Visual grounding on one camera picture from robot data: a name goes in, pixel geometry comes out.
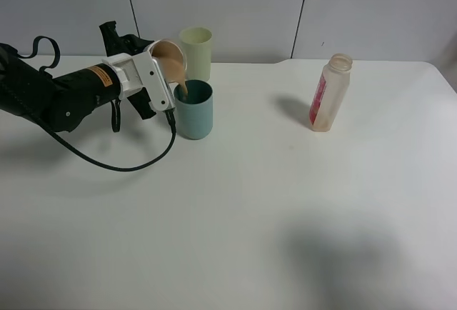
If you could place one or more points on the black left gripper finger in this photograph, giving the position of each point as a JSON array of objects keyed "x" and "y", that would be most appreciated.
[
  {"x": 141, "y": 102},
  {"x": 115, "y": 44}
]

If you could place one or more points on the pink label drink bottle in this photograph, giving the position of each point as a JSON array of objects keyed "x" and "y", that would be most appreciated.
[{"x": 332, "y": 86}]

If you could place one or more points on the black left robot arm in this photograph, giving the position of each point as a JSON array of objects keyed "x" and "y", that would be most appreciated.
[{"x": 60, "y": 102}]

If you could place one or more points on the teal plastic cup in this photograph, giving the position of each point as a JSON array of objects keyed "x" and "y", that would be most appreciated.
[{"x": 195, "y": 109}]

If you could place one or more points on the pale yellow plastic cup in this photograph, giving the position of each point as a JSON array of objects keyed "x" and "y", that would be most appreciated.
[{"x": 196, "y": 44}]

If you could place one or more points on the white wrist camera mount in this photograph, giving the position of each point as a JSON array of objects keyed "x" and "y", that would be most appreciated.
[{"x": 138, "y": 72}]

